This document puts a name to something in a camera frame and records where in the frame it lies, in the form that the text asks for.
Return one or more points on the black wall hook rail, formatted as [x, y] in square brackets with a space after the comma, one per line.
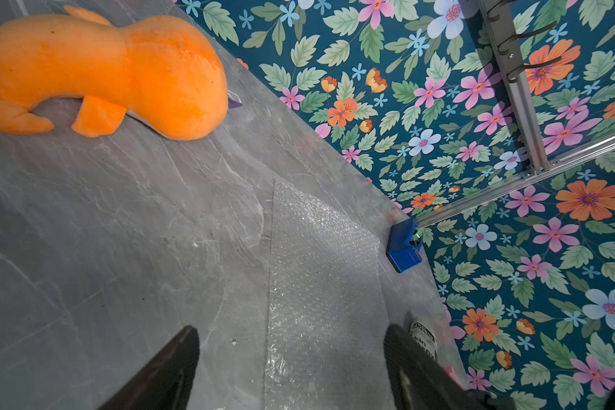
[505, 42]

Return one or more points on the clear bubble wrap sheet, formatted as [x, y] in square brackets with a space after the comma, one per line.
[327, 316]

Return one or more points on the orange plush toy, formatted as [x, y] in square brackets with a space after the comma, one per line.
[161, 70]

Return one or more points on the pink alarm clock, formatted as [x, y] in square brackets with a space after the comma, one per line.
[452, 374]

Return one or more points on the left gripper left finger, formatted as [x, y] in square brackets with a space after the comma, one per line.
[166, 381]

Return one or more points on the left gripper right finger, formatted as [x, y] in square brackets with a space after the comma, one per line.
[417, 381]

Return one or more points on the blue tape dispenser box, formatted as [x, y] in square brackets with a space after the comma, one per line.
[402, 250]

